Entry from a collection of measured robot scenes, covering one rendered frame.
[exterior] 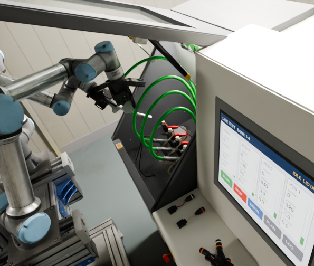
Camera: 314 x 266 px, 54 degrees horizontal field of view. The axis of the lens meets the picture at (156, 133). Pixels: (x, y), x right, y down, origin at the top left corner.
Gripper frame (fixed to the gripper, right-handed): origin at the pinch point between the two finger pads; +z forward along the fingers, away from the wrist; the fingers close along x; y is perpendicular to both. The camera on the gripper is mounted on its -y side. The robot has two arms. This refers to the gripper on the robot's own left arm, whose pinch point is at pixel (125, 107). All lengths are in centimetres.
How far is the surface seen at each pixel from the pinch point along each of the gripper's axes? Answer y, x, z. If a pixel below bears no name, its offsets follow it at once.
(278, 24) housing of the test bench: -71, 12, 31
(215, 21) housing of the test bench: -57, -3, 12
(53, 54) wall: 78, -133, -101
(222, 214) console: -12, 44, 55
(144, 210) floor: 106, -54, 54
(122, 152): 26.2, -2.0, 11.5
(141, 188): 16.9, 24.2, 28.7
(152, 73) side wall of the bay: -11.9, -27.2, 0.1
